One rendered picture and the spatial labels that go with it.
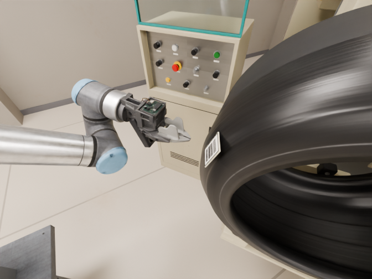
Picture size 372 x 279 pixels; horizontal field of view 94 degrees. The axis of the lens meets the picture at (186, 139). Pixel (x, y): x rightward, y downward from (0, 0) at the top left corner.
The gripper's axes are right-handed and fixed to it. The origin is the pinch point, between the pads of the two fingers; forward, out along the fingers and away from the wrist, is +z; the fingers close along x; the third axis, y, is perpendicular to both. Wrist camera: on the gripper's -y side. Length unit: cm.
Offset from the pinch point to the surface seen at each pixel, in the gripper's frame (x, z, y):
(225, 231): -8.6, 22.6, -27.0
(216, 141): -11.1, 8.8, 15.9
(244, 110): -9.1, 10.9, 22.1
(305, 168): 25, 44, -17
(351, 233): 3, 54, -13
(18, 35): 88, -237, -54
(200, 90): 60, -14, -23
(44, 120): 54, -218, -144
